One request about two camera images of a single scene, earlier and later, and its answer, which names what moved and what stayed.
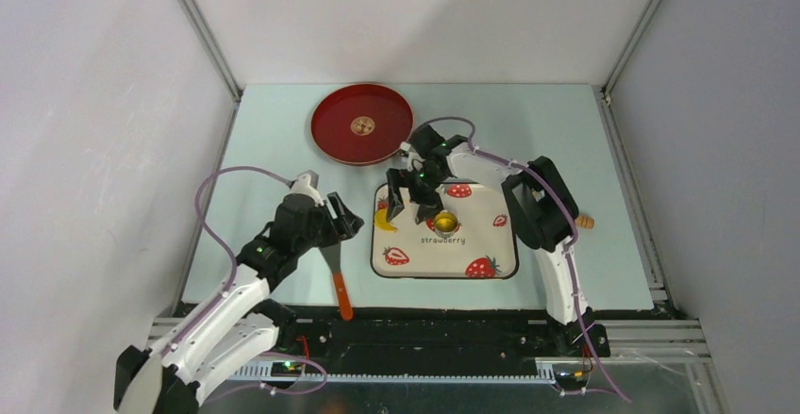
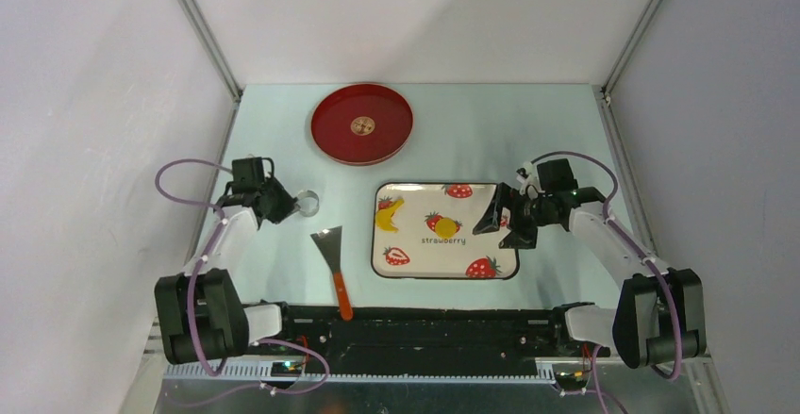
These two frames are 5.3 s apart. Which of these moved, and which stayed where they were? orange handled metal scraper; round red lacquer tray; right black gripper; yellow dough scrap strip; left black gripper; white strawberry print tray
Moved: right black gripper; left black gripper
Stayed: round red lacquer tray; white strawberry print tray; orange handled metal scraper; yellow dough scrap strip
